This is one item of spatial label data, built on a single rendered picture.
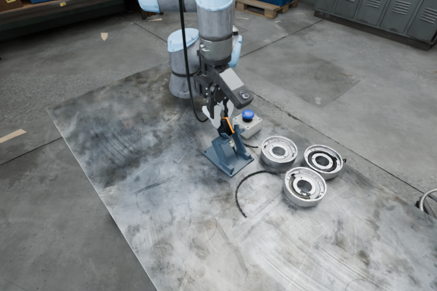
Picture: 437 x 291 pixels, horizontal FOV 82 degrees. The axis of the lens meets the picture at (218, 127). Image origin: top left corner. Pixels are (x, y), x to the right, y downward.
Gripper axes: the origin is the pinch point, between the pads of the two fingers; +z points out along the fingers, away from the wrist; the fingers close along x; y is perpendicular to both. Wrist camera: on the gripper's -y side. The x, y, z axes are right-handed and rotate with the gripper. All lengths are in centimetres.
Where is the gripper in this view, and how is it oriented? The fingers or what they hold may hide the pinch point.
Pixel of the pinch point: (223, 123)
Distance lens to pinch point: 70.5
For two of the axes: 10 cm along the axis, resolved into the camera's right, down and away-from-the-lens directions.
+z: 0.2, 7.5, 6.7
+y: -6.8, -4.8, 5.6
